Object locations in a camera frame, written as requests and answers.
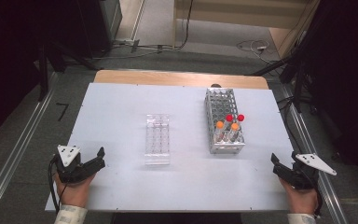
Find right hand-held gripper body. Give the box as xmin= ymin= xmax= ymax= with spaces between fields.
xmin=287 ymin=151 xmax=337 ymax=190

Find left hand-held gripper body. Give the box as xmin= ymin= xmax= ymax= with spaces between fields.
xmin=53 ymin=145 xmax=90 ymax=185

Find orange capped test tube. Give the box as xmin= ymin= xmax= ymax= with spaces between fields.
xmin=214 ymin=120 xmax=226 ymax=144
xmin=227 ymin=122 xmax=241 ymax=144

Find red capped test tube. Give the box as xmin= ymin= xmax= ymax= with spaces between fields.
xmin=234 ymin=113 xmax=246 ymax=138
xmin=222 ymin=114 xmax=234 ymax=138

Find clear acrylic tube rack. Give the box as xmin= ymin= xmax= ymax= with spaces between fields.
xmin=144 ymin=113 xmax=172 ymax=166

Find metal test tube rack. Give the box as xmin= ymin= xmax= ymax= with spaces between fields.
xmin=204 ymin=87 xmax=247 ymax=155

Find person's right hand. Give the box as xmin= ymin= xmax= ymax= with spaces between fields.
xmin=279 ymin=176 xmax=320 ymax=216

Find person's left hand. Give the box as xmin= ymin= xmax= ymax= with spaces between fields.
xmin=54 ymin=173 xmax=96 ymax=207

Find white board sheet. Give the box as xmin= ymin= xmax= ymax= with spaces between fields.
xmin=45 ymin=82 xmax=315 ymax=214

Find black metal stand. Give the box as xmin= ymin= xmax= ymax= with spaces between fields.
xmin=245 ymin=52 xmax=312 ymax=114
xmin=36 ymin=40 xmax=101 ymax=103

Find black cabinet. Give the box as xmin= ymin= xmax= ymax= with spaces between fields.
xmin=74 ymin=0 xmax=123 ymax=59

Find light wooden furniture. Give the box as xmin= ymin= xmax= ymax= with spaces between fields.
xmin=172 ymin=0 xmax=322 ymax=59

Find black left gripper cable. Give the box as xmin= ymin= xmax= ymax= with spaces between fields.
xmin=48 ymin=155 xmax=62 ymax=215

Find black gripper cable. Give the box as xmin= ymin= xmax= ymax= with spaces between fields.
xmin=48 ymin=155 xmax=62 ymax=215
xmin=310 ymin=175 xmax=324 ymax=218

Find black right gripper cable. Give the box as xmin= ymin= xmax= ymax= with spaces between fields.
xmin=310 ymin=175 xmax=324 ymax=218

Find black floor cable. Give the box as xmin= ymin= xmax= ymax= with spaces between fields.
xmin=277 ymin=95 xmax=310 ymax=157

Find aluminium floor rail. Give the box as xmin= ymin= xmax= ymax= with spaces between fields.
xmin=276 ymin=83 xmax=350 ymax=224
xmin=0 ymin=72 xmax=60 ymax=224

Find grey floor cables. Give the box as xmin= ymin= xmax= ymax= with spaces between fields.
xmin=92 ymin=38 xmax=175 ymax=61

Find white floor cable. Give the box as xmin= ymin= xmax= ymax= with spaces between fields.
xmin=236 ymin=39 xmax=282 ymax=65

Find black hanging cable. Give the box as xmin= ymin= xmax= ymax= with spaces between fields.
xmin=179 ymin=0 xmax=195 ymax=50

